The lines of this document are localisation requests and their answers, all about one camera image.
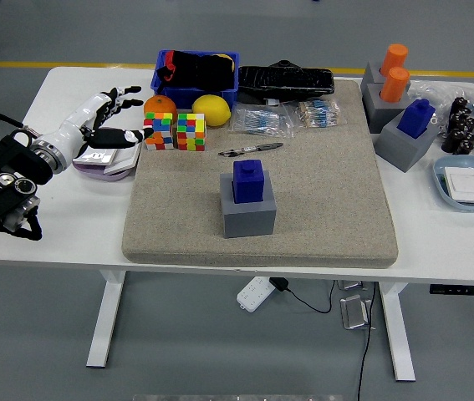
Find clear bag blue resistors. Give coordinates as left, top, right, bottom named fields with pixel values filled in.
left=227, top=104, right=296, bottom=140

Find white table leg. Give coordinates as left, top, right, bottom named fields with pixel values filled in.
left=378, top=282, right=416, bottom=382
left=85, top=270, right=127, bottom=368

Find grey seal holder block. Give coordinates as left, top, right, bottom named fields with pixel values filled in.
left=361, top=82, right=413, bottom=135
left=374, top=112, right=441, bottom=173
left=218, top=170, right=278, bottom=239
left=360, top=61, right=390, bottom=87

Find white switch panel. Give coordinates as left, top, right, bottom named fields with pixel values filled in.
left=444, top=166, right=474, bottom=205
left=103, top=140, right=144, bottom=175

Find white power strip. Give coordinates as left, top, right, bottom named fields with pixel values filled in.
left=236, top=276, right=275, bottom=313

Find purple tray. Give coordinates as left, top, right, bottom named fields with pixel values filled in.
left=71, top=137, right=144, bottom=184

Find black pen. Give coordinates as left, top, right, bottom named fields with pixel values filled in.
left=218, top=142, right=284, bottom=159

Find yellow object in bin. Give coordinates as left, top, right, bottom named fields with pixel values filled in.
left=217, top=53, right=237, bottom=73

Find clear bag beige resistors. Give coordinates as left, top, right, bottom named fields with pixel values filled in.
left=290, top=99, right=349, bottom=129

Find grey-brown mat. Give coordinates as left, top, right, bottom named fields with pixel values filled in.
left=121, top=79, right=400, bottom=269

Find long black cable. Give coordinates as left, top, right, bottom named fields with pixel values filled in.
left=356, top=282, right=378, bottom=401

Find black plastic-wrapped long case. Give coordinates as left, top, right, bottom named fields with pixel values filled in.
left=236, top=59, right=336, bottom=105

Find colourful puzzle cube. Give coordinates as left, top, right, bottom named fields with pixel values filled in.
left=176, top=112, right=207, bottom=152
left=143, top=111, right=176, bottom=151

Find black cloth bag red trim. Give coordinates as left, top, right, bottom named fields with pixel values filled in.
left=155, top=49, right=237, bottom=91

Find bundle of black capacitors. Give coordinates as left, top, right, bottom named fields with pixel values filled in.
left=441, top=96, right=474, bottom=155

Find blue plastic bin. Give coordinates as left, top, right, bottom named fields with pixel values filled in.
left=150, top=49, right=241, bottom=110

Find black table control panel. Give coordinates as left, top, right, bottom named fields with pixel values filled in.
left=429, top=284, right=474, bottom=297

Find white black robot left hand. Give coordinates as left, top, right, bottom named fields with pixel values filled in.
left=42, top=85, right=155, bottom=162

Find light blue tray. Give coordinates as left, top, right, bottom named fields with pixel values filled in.
left=432, top=155, right=474, bottom=213

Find black plug with cord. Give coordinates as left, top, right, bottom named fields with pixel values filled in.
left=269, top=277, right=334, bottom=314

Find blue square seal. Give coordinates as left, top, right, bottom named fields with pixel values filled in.
left=398, top=98, right=436, bottom=140
left=232, top=160, right=266, bottom=205

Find orange fruit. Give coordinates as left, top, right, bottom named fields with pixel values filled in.
left=143, top=94, right=178, bottom=122

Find orange cylinder seal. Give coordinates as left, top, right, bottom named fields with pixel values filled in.
left=380, top=43, right=410, bottom=77
left=380, top=66, right=411, bottom=104

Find silver metal foot pedal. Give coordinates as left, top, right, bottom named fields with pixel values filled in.
left=336, top=279, right=370, bottom=292
left=339, top=294, right=374, bottom=331

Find yellow lemon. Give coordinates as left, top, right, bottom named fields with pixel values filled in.
left=191, top=94, right=232, bottom=128

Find white socket panel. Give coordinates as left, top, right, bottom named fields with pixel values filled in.
left=72, top=144, right=119, bottom=168

